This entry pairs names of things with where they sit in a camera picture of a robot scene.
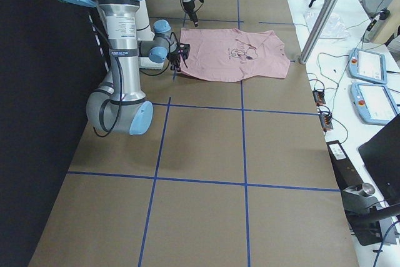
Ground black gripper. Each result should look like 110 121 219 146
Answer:
182 0 199 27
167 43 191 72

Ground pink Snoopy t-shirt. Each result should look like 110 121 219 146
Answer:
181 28 290 82

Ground blue tape grid lines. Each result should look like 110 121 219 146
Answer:
67 0 341 267

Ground clear plastic bag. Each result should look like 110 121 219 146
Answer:
304 11 350 39

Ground upper orange circuit board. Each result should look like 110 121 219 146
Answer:
312 89 326 106

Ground orange circuit board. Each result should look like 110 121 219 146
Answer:
319 111 333 133
312 89 326 106

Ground lower orange circuit board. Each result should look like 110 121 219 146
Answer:
319 111 333 133

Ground upper teach pendant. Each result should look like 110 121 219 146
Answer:
348 48 388 84

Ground teach pendant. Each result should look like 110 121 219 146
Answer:
350 83 399 126
348 48 388 84

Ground grey chair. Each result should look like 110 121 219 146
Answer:
362 0 394 18

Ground lower teach pendant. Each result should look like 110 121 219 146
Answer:
350 83 399 126

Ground black box with label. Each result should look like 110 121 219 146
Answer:
326 140 363 190

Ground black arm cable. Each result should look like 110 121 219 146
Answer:
87 13 179 138
177 0 205 18

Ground green wire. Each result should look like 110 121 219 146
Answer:
307 16 376 143

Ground black metal camera mount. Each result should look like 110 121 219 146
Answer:
341 184 399 246

